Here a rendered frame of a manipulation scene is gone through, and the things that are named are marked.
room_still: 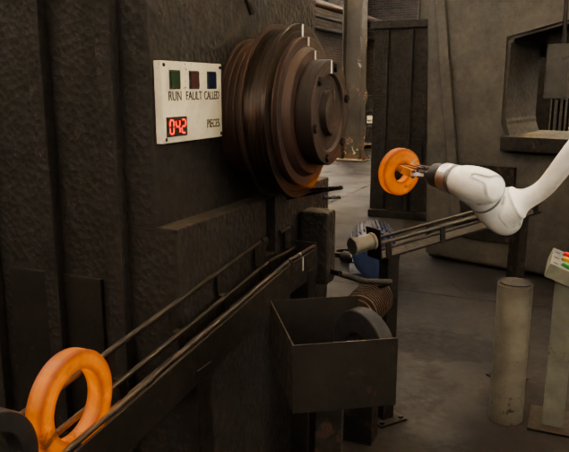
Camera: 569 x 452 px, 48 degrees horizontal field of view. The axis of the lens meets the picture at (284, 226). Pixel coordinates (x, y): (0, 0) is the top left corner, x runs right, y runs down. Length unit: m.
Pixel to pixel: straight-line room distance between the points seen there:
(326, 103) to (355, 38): 9.02
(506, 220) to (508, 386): 0.70
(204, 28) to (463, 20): 3.00
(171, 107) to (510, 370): 1.54
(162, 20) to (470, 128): 3.17
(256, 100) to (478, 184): 0.68
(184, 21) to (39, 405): 0.91
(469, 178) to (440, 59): 2.63
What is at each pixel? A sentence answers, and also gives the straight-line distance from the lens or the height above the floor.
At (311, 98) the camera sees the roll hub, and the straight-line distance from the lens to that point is 1.65.
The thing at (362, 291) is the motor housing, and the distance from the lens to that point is 2.12.
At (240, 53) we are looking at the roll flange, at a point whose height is 1.27.
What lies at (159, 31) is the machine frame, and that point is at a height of 1.30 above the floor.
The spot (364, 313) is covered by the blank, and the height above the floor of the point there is 0.75.
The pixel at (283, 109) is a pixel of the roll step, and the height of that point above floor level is 1.13.
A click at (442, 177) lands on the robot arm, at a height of 0.92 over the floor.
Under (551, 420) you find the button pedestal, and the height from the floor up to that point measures 0.03.
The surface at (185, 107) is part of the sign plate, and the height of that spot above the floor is 1.14.
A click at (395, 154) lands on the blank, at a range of 2.16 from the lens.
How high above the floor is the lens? 1.18
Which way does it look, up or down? 12 degrees down
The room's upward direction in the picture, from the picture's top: straight up
